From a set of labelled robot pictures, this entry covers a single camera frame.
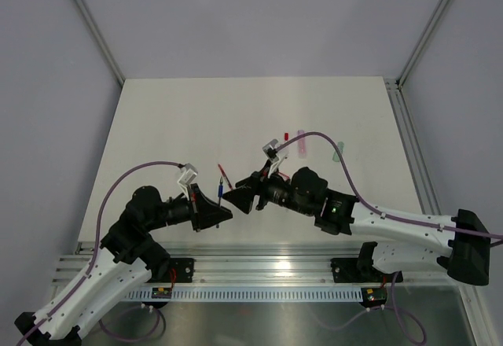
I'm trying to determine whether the red marker pen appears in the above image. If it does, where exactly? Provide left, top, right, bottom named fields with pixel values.
left=217, top=164, right=233, bottom=189

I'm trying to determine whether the left aluminium frame post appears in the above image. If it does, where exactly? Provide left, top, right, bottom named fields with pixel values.
left=70, top=0, right=126, bottom=87

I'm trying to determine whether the green highlighter pen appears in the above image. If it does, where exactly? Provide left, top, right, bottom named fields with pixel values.
left=332, top=142, right=345, bottom=163

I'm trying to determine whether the right side aluminium rail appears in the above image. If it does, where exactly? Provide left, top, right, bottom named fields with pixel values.
left=384, top=78, right=441, bottom=215

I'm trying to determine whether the white slotted cable duct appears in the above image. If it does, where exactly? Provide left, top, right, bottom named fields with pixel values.
left=124, top=287, right=363, bottom=303

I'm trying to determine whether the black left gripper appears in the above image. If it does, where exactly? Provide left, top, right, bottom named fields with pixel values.
left=145, top=183, right=233, bottom=232

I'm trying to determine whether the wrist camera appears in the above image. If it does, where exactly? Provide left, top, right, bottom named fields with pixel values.
left=263, top=139, right=288, bottom=176
left=177, top=164, right=198, bottom=197

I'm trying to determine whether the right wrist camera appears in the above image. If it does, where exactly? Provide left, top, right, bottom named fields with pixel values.
left=263, top=139, right=288, bottom=176

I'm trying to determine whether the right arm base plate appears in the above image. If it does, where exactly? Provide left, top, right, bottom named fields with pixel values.
left=330, top=258, right=394, bottom=283

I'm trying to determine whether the aluminium rail base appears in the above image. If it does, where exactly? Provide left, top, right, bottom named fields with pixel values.
left=50, top=242, right=457, bottom=289

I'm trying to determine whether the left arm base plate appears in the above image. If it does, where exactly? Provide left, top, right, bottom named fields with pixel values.
left=149, top=258, right=195, bottom=284

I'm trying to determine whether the pink highlighter pen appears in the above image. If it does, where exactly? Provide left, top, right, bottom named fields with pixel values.
left=297, top=130, right=307, bottom=160

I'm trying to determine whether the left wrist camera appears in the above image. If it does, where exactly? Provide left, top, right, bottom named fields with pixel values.
left=177, top=164, right=198, bottom=197

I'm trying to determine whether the right aluminium frame post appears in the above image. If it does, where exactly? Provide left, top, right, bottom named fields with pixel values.
left=395, top=0, right=454, bottom=90

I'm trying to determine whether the aluminium frame post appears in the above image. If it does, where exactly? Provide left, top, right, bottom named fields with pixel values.
left=395, top=0, right=454, bottom=90
left=70, top=0, right=126, bottom=87

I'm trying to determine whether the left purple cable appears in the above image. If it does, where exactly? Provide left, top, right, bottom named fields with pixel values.
left=15, top=160, right=185, bottom=341

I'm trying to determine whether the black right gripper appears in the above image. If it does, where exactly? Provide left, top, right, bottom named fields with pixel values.
left=224, top=159, right=315, bottom=217

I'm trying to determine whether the blue ballpoint pen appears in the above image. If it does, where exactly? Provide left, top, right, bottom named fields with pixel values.
left=217, top=176, right=224, bottom=207

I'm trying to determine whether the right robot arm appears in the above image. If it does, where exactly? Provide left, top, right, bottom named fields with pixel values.
left=223, top=167, right=491, bottom=286

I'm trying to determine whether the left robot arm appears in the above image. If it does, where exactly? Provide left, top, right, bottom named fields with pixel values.
left=15, top=184, right=233, bottom=345

